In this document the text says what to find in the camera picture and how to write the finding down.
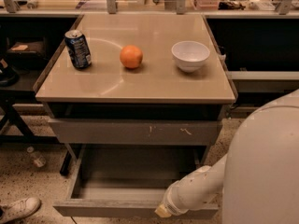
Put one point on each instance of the blue soda can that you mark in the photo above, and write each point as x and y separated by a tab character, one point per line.
78	49

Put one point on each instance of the white bowl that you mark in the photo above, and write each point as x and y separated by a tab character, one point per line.
190	56

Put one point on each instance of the orange fruit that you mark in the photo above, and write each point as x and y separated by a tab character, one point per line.
131	56

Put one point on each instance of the white sneaker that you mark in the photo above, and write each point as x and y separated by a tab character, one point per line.
19	209

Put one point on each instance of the black table frame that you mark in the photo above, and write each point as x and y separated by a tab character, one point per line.
7	101

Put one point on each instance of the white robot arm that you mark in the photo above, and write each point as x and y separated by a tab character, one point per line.
258	177

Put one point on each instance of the grey top drawer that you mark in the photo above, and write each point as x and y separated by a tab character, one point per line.
136	132

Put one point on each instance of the grey drawer cabinet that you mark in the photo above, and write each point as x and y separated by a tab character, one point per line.
155	90

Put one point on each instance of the grey drawer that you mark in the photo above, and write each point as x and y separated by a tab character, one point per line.
136	132
124	181

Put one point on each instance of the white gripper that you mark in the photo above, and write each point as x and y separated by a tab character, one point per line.
173	203

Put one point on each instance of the clear plastic bottle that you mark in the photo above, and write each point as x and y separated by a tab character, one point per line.
36	157

